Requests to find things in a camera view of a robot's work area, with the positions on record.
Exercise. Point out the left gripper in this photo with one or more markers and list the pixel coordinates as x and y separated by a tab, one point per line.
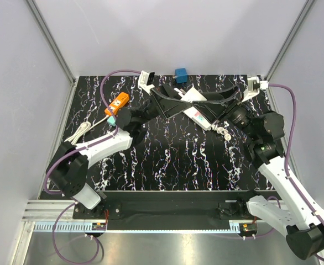
166	107

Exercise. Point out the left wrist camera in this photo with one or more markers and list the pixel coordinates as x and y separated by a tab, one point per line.
145	81

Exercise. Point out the teal plug adapter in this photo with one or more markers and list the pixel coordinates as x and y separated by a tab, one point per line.
111	121

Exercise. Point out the orange power strip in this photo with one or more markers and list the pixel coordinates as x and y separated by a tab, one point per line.
119	102

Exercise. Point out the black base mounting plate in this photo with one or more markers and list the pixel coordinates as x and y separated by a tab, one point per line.
204	211

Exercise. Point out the white power strip cord plug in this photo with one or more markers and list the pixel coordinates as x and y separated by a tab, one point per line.
222	131

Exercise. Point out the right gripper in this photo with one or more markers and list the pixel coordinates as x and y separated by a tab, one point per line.
218	107

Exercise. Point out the white cube adapter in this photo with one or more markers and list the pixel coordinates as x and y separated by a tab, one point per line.
191	95

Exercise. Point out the blue cube adapter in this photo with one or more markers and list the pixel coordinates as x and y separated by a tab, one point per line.
180	75

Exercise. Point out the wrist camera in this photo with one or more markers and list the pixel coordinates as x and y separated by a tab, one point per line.
254	86
145	81

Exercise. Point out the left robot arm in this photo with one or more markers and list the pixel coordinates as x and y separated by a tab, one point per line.
68	169

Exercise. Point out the white multicolour power strip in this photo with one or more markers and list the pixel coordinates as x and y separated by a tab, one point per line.
197	118

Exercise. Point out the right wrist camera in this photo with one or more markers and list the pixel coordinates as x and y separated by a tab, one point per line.
254	86

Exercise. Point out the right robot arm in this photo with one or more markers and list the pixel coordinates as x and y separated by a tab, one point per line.
302	224

